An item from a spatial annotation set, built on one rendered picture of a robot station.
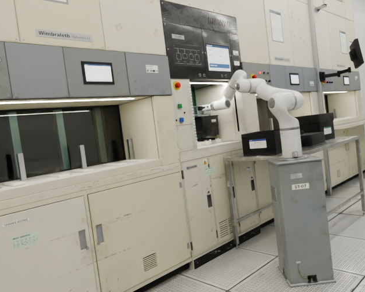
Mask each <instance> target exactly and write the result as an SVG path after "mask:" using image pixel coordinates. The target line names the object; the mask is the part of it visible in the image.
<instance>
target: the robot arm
mask: <svg viewBox="0 0 365 292"><path fill-rule="evenodd" d="M236 91H238V92H239V93H256V94H257V96H258V97H259V98H261V99H263V100H266V101H268V107H269V110H270V111H271V113H273V115H274V116H275V117H276V119H277V120H278V122H279V128H280V138H281V145H282V155H283V156H282V157H281V156H280V157H279V158H277V160H279V161H291V160H301V159H306V158H309V156H308V155H303V154H302V146H301V135H300V125H299V121H298V119H296V118H294V117H292V116H291V115H290V114H289V113H288V111H292V110H297V109H299V108H300V107H302V105H303V103H304V98H303V96H302V94H301V93H299V92H297V91H294V90H287V89H280V88H276V87H272V86H269V85H267V83H266V81H265V80H264V79H260V78H253V79H247V74H246V72H244V71H243V70H237V71H236V72H235V73H234V74H233V76H232V78H231V79H230V81H229V83H228V84H227V86H226V88H225V90H224V96H223V98H222V99H220V100H218V101H213V102H212V103H211V104H207V105H203V106H201V107H198V111H200V110H202V111H210V110H213V111H218V110H225V109H229V108H230V106H231V100H232V99H233V98H234V96H235V93H236Z"/></svg>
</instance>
